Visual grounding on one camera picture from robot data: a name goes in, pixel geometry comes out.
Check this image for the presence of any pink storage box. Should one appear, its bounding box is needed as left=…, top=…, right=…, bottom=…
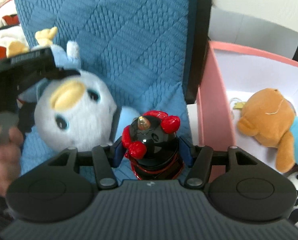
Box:
left=197, top=41, right=298, bottom=167

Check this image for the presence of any white blue unicorn plush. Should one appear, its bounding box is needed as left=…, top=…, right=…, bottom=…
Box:
left=6, top=27, right=140, bottom=152

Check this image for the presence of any blue quilted chair cushion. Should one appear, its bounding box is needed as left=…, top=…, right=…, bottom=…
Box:
left=9, top=0, right=198, bottom=181

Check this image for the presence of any white cabinet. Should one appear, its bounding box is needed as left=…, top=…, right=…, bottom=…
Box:
left=209, top=0, right=298, bottom=63

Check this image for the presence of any brown bear plush blue shirt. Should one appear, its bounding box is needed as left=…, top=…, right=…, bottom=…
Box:
left=237, top=88, right=298, bottom=173

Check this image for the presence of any person's left hand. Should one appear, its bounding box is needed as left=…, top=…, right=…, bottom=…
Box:
left=0, top=126, right=25, bottom=197

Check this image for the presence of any black chair frame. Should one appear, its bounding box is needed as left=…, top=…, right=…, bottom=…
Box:
left=183, top=0, right=212, bottom=104

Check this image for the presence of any black red figurine toy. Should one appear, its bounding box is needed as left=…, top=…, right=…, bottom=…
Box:
left=121, top=111, right=184, bottom=180

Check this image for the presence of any large black white plush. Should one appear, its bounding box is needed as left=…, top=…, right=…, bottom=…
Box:
left=0, top=14, right=29, bottom=60

